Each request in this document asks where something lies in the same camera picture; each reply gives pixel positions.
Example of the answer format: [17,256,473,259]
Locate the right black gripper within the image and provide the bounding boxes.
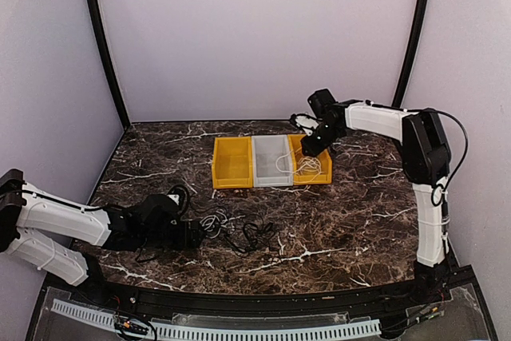
[301,121,343,157]

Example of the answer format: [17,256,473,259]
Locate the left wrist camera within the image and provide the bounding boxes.
[167,184,191,219]

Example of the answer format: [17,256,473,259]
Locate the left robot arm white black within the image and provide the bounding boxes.
[1,169,205,306]

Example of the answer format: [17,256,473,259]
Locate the right black frame post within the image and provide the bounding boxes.
[391,0,428,108]

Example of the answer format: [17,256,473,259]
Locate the black cable tangle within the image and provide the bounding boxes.
[135,204,280,264]

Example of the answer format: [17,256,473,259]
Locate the yellow bin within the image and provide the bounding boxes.
[287,134,332,185]
[212,137,254,189]

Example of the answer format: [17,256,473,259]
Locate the black frame post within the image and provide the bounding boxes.
[391,0,428,108]
[86,0,131,130]

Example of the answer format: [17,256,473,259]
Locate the black front rail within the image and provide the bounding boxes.
[76,280,450,318]

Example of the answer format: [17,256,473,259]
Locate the left black frame post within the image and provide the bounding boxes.
[86,0,131,130]

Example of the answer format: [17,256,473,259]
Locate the white translucent bin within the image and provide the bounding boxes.
[252,135,293,188]

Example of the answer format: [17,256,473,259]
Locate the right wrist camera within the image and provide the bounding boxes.
[289,113,319,136]

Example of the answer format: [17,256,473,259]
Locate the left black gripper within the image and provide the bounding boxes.
[139,220,207,249]

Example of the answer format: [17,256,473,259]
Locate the small circuit board wires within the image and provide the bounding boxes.
[113,308,160,341]

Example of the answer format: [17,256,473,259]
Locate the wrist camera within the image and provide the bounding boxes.
[289,113,319,136]
[167,184,191,219]

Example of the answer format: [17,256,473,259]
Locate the yellow bin front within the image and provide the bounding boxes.
[287,134,332,185]

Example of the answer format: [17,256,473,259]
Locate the white slotted cable duct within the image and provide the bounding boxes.
[51,299,381,341]

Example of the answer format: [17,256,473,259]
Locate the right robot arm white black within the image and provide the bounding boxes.
[290,89,458,268]

